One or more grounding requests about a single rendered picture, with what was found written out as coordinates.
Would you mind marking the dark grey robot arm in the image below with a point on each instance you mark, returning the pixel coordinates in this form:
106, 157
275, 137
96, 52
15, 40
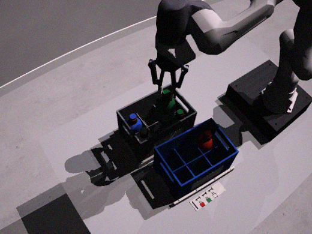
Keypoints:
178, 18

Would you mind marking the white paper pick list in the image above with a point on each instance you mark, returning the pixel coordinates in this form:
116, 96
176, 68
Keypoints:
207, 196

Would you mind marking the blue bottle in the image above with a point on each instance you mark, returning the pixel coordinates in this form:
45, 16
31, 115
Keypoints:
134, 122

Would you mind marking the black divided crate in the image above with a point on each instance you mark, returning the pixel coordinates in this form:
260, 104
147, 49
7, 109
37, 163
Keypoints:
144, 109

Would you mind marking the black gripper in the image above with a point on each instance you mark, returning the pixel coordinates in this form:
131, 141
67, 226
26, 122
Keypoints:
165, 65

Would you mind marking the dark blue crate with dividers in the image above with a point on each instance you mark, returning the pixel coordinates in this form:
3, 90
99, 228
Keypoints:
189, 168

